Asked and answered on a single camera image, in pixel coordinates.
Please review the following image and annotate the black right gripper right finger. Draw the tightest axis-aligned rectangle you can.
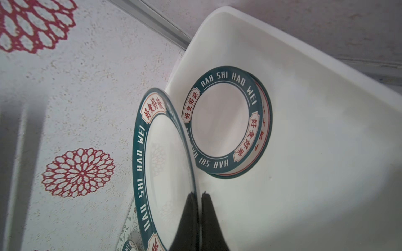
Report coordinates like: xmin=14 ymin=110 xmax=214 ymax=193
xmin=201 ymin=192 xmax=229 ymax=251

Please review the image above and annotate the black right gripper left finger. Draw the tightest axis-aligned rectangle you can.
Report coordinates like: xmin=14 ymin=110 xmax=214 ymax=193
xmin=169 ymin=192 xmax=200 ymax=251

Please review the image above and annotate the large green Hao Shi plate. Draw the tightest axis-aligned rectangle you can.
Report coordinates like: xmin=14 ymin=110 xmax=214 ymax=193
xmin=132 ymin=88 xmax=196 ymax=251

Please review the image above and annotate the white plastic bin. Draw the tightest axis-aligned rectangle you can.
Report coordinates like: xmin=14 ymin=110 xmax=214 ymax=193
xmin=166 ymin=6 xmax=402 ymax=251

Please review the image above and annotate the small green Hao Shi plate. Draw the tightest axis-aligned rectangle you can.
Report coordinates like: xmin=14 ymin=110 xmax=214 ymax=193
xmin=121 ymin=239 xmax=138 ymax=251

